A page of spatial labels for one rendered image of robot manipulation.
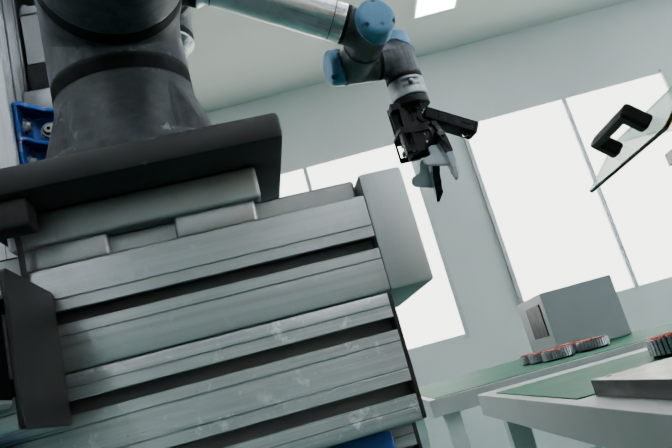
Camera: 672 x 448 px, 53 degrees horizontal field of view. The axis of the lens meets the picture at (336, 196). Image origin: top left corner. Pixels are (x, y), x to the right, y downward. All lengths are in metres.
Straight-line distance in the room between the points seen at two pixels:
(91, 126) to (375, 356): 0.27
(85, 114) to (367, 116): 5.17
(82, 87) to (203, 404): 0.26
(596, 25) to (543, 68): 0.62
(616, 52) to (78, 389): 5.96
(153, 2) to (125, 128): 0.10
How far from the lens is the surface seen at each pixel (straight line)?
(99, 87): 0.56
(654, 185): 5.92
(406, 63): 1.40
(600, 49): 6.24
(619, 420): 0.84
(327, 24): 1.25
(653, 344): 1.38
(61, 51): 0.59
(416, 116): 1.37
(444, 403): 2.12
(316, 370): 0.48
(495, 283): 5.40
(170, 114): 0.54
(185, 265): 0.49
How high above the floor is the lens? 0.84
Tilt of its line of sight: 16 degrees up
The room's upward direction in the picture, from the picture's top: 16 degrees counter-clockwise
